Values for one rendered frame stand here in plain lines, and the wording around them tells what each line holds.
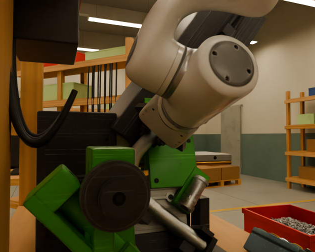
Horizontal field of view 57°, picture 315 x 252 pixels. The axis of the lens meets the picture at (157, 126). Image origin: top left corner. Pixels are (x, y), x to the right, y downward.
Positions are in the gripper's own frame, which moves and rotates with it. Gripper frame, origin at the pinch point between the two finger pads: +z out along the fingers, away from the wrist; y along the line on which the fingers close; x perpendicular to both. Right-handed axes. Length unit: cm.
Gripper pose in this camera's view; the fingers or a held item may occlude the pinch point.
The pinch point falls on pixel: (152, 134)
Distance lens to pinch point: 63.2
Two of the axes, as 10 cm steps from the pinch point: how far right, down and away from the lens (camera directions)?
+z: -3.1, 2.9, 9.0
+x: -6.1, 6.7, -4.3
